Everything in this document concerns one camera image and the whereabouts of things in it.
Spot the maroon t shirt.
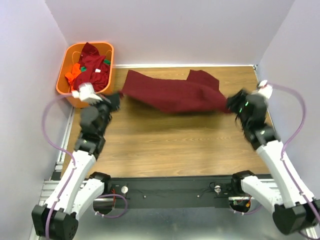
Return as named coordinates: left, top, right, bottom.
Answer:
left=120, top=70, right=230, bottom=114

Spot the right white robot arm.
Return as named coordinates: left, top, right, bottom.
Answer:
left=226, top=88, right=320, bottom=235

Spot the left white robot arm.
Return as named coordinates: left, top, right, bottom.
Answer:
left=31, top=92, right=123, bottom=240

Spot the dark red shirt in bin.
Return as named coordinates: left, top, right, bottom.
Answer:
left=73, top=42, right=111, bottom=92

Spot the green shirt in bin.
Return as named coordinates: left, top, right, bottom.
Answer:
left=80, top=59, right=111, bottom=72

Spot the orange shirt in bin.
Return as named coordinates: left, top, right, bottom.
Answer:
left=65, top=63, right=81, bottom=92

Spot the orange plastic bin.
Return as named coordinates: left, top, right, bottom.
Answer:
left=56, top=42, right=115, bottom=95

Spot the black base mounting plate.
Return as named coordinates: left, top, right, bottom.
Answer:
left=109, top=175, right=253, bottom=210

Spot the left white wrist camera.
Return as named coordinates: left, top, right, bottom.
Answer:
left=71, top=83, right=102, bottom=104

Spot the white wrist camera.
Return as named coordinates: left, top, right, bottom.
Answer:
left=256, top=80, right=273, bottom=100
left=71, top=83, right=102, bottom=104

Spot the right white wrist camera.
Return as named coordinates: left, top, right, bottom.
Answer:
left=256, top=80, right=273, bottom=100

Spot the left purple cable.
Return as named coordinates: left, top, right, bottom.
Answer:
left=41, top=93, right=129, bottom=238

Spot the purple cable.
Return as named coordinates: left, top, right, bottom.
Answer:
left=41, top=93, right=129, bottom=238
left=233, top=83, right=320, bottom=240

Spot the aluminium extrusion rail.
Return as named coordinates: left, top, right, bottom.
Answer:
left=39, top=180, right=60, bottom=202

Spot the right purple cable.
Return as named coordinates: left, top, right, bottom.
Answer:
left=233, top=83, right=320, bottom=240

